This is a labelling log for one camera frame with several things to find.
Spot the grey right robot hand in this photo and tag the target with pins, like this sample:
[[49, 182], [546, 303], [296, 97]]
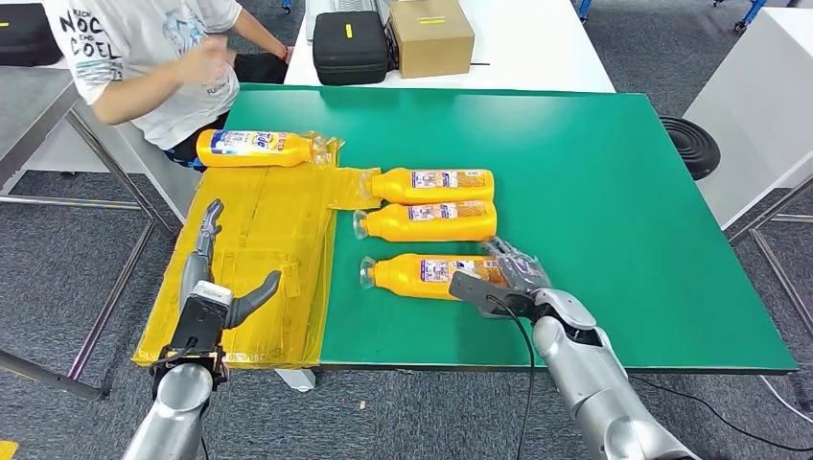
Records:
[[524, 270]]

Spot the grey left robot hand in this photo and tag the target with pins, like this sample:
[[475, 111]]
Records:
[[194, 273]]

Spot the yellow detergent bottle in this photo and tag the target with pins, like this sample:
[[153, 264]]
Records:
[[400, 276], [254, 152], [394, 225], [400, 188]]

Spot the person's forearm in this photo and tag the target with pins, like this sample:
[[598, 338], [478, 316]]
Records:
[[257, 32], [136, 98]]

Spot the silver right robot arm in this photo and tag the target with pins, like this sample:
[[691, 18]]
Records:
[[591, 381]]

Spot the yellow plastic sheet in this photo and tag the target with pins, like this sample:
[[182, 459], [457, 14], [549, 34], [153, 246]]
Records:
[[267, 222]]

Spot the white panel table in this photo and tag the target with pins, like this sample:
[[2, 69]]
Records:
[[136, 165]]

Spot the white table foot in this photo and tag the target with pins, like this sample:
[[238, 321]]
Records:
[[298, 379]]

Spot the black ribbed round disc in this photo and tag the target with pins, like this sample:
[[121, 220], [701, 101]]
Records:
[[692, 149]]

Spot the person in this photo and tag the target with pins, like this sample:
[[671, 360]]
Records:
[[133, 70]]

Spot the person's hand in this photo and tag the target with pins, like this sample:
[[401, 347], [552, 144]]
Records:
[[206, 60]]

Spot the long white table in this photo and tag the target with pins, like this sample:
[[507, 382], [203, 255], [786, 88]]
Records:
[[540, 51]]

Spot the brown cardboard box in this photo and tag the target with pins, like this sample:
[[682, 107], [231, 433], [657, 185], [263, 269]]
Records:
[[432, 44]]

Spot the yellow floor tape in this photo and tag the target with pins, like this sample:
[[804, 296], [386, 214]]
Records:
[[7, 449]]

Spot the black carrying case yellow tag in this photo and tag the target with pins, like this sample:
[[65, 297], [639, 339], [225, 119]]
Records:
[[350, 49]]

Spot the white table steel legs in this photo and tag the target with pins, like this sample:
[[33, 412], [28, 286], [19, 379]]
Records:
[[749, 114]]

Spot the large black carrying case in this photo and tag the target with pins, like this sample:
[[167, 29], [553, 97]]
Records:
[[25, 35]]

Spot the silver laptop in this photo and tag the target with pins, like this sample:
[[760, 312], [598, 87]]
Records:
[[349, 5]]

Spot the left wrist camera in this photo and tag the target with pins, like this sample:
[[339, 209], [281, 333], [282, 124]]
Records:
[[200, 324]]

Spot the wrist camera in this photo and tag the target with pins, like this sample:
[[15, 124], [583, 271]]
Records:
[[476, 292], [200, 324]]

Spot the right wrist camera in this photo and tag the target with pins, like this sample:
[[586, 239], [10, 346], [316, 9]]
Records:
[[476, 292]]

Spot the blue trolley frame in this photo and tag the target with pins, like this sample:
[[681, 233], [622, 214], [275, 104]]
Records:
[[752, 9]]

